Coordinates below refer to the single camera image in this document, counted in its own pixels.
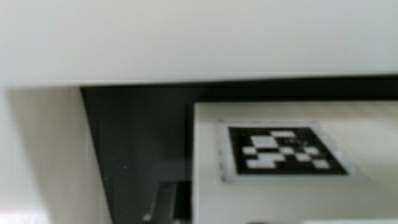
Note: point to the white drawer box with tag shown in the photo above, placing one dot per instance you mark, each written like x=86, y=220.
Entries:
x=296, y=163

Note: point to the white drawer cabinet housing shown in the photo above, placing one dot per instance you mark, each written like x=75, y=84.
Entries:
x=150, y=41

